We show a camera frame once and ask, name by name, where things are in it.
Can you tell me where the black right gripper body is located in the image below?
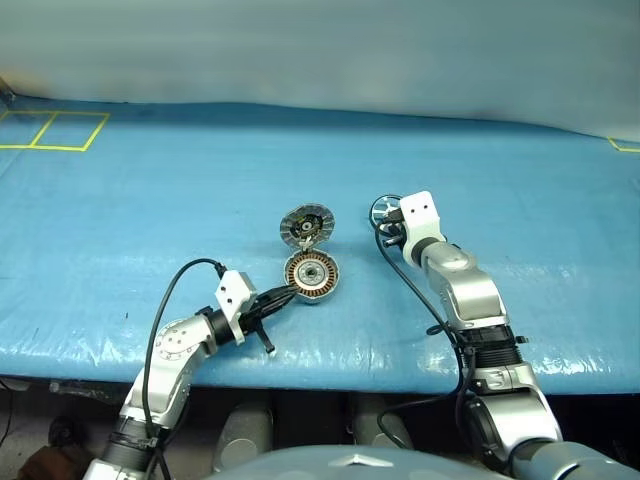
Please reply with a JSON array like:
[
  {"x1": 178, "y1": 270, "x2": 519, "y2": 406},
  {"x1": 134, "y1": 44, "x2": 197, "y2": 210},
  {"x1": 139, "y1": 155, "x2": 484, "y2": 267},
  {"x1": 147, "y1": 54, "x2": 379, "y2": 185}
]
[{"x1": 380, "y1": 209, "x2": 408, "y2": 249}]

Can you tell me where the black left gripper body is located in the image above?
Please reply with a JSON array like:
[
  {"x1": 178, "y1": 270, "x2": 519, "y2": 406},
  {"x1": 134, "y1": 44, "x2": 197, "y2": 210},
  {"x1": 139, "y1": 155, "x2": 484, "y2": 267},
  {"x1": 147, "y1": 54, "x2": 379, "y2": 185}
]
[{"x1": 242, "y1": 293, "x2": 278, "y2": 359}]

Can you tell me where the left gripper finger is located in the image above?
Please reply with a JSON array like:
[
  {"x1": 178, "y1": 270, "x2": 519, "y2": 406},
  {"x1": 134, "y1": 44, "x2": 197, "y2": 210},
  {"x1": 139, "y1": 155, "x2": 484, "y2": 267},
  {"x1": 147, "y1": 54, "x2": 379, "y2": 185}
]
[
  {"x1": 259, "y1": 294, "x2": 300, "y2": 317},
  {"x1": 257, "y1": 285, "x2": 297, "y2": 304}
]

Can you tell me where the silver spoked round part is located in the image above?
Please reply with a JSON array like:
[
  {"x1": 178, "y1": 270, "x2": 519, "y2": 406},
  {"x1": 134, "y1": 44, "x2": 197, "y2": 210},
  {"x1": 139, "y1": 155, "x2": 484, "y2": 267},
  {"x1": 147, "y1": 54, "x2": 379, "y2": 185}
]
[{"x1": 372, "y1": 195, "x2": 402, "y2": 226}]

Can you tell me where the motor stator with copper windings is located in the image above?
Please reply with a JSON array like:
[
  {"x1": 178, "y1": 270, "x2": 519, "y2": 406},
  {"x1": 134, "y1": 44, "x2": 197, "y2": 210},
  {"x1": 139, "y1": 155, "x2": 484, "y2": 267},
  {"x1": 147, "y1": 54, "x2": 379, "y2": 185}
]
[{"x1": 282, "y1": 251, "x2": 343, "y2": 306}]

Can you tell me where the silver finned motor cover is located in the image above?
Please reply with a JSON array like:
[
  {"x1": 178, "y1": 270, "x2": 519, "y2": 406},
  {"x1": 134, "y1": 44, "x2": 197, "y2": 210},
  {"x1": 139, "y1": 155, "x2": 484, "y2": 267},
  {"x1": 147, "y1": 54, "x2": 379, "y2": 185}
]
[{"x1": 278, "y1": 202, "x2": 335, "y2": 251}]

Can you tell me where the grey rounded robot leg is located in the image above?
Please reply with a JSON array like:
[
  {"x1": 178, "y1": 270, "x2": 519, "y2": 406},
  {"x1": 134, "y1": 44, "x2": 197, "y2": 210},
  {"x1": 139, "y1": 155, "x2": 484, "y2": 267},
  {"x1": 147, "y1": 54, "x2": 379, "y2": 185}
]
[
  {"x1": 213, "y1": 399, "x2": 274, "y2": 472},
  {"x1": 349, "y1": 397, "x2": 414, "y2": 450}
]

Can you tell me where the blue table cover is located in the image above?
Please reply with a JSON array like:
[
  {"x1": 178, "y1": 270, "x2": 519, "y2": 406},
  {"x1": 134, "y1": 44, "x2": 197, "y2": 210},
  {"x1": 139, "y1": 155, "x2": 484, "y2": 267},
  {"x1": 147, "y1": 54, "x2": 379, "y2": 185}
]
[{"x1": 0, "y1": 97, "x2": 640, "y2": 396}]

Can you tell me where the grey robot torso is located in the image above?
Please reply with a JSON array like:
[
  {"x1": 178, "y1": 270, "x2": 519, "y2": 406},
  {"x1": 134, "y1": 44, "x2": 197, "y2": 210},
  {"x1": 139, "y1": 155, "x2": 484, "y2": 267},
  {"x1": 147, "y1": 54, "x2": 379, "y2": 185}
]
[{"x1": 204, "y1": 439, "x2": 640, "y2": 480}]

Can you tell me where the black round floor object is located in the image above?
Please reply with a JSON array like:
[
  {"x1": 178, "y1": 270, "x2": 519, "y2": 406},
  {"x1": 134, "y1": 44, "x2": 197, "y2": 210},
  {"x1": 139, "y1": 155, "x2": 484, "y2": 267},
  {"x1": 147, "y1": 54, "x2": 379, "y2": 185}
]
[{"x1": 48, "y1": 415, "x2": 77, "y2": 445}]

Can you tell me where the yellow tape corner mark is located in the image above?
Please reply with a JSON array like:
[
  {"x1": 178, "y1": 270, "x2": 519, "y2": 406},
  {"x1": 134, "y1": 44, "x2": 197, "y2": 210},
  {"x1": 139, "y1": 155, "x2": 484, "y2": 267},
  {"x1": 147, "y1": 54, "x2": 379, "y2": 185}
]
[{"x1": 607, "y1": 135, "x2": 640, "y2": 154}]

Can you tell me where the brown floor object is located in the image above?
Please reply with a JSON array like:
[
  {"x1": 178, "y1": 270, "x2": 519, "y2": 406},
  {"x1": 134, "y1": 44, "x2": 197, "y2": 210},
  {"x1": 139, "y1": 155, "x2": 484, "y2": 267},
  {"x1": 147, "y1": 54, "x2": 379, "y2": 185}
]
[{"x1": 17, "y1": 444, "x2": 91, "y2": 480}]

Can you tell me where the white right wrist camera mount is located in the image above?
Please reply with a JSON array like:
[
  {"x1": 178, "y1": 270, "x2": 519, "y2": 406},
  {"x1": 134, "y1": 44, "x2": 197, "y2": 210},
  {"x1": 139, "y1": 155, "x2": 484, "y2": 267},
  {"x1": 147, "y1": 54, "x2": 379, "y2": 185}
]
[{"x1": 398, "y1": 190, "x2": 447, "y2": 265}]

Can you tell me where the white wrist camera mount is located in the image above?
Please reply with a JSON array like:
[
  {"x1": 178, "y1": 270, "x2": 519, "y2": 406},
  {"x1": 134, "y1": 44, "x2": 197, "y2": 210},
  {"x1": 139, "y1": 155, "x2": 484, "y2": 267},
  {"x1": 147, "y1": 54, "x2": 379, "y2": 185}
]
[
  {"x1": 398, "y1": 190, "x2": 447, "y2": 265},
  {"x1": 213, "y1": 269, "x2": 259, "y2": 346}
]

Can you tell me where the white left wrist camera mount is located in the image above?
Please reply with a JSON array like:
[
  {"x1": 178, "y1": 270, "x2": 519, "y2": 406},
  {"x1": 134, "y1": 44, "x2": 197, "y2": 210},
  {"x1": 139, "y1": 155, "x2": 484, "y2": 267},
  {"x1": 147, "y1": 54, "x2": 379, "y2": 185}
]
[{"x1": 213, "y1": 269, "x2": 259, "y2": 346}]

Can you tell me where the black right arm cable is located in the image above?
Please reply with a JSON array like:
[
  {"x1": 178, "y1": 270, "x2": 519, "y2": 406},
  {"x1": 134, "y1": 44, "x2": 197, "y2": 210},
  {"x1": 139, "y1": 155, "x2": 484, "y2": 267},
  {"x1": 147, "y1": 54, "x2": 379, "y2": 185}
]
[{"x1": 369, "y1": 193, "x2": 474, "y2": 451}]

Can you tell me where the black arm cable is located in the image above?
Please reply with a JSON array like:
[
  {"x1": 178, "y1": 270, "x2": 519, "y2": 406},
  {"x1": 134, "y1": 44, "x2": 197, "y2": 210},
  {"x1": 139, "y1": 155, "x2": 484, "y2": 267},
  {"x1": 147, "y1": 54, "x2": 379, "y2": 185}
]
[
  {"x1": 141, "y1": 257, "x2": 226, "y2": 480},
  {"x1": 369, "y1": 193, "x2": 474, "y2": 451}
]

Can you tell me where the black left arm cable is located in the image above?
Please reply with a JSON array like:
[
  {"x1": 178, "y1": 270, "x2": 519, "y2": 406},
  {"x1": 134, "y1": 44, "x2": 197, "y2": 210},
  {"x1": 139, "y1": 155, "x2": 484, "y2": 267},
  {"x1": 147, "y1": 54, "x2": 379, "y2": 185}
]
[{"x1": 141, "y1": 257, "x2": 226, "y2": 480}]

